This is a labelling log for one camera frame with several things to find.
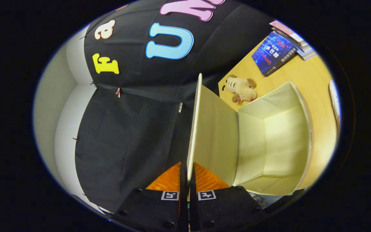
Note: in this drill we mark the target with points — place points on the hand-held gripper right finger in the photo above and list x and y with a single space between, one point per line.
192 206

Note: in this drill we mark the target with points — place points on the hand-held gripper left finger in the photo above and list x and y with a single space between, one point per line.
183 206

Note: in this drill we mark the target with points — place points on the beige fabric storage box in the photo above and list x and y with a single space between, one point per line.
269 145

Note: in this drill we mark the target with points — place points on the white striped canvas shoe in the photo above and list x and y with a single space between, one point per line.
334 100

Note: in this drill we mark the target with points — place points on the silver cloth clip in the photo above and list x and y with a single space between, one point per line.
180 107

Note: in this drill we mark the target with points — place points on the brown plush dog toy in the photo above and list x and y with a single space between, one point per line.
242 88

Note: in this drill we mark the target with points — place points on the dark blue book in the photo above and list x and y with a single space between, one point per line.
274 53

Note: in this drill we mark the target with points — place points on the light blue cover book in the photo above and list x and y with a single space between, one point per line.
309 55

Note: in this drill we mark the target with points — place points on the grey cover book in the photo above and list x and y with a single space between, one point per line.
303 46

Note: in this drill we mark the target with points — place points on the pink cover book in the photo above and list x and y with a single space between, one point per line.
285 29

